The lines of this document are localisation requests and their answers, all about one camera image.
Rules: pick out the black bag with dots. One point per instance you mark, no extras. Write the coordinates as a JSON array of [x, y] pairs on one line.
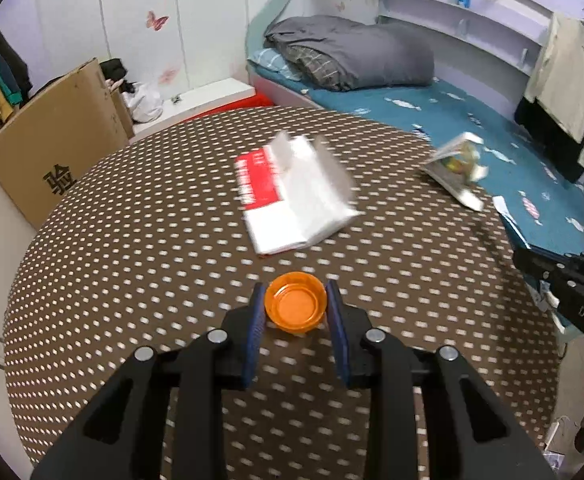
[[114, 72]]

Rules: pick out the bed with teal mattress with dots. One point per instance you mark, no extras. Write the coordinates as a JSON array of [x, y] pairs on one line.
[[422, 105]]

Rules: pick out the round polka dot table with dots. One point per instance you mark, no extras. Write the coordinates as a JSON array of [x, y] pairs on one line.
[[172, 260]]

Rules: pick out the white flat box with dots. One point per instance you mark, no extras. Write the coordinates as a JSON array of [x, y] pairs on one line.
[[212, 97]]

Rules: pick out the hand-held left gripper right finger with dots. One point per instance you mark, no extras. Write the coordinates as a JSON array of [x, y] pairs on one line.
[[337, 335]]

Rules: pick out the brown cardboard box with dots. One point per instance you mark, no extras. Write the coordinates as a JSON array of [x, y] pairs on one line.
[[52, 135]]

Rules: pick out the grey duvet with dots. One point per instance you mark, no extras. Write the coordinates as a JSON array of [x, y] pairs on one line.
[[362, 55]]

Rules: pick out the dark hanging garment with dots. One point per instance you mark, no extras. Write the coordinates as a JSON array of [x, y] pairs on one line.
[[16, 60]]

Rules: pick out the cream hanging sweater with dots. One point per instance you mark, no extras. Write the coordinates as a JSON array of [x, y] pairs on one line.
[[572, 85]]

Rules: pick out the white plastic bag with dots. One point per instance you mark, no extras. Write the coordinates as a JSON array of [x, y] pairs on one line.
[[144, 102]]

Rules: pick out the blue striped pillow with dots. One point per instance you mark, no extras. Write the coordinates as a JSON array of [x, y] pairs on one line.
[[272, 62]]

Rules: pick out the dark hanging clothes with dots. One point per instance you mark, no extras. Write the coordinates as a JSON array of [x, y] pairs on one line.
[[547, 135]]

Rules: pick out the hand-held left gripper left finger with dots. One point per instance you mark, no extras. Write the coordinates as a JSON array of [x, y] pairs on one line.
[[252, 335]]

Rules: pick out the white red paper pack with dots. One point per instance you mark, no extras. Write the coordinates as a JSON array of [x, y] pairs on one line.
[[302, 210]]

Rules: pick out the light teal bunk bed frame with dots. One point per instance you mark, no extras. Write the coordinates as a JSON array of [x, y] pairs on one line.
[[254, 35]]

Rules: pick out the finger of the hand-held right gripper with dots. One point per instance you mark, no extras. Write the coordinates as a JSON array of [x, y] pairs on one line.
[[537, 262]]

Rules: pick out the small olive snack packet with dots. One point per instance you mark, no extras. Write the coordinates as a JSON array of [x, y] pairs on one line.
[[459, 165]]

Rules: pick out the white wardrobe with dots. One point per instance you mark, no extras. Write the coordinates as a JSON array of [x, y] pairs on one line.
[[122, 25]]

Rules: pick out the white wall shelves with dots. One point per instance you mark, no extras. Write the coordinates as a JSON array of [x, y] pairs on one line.
[[472, 15]]

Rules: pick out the orange plastic lid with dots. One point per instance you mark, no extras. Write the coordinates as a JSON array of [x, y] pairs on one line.
[[297, 307]]

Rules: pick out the red box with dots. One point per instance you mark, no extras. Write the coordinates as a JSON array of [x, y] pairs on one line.
[[242, 105]]

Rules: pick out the faded pink butterfly sticker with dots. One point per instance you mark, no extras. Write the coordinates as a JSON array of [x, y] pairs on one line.
[[168, 75]]

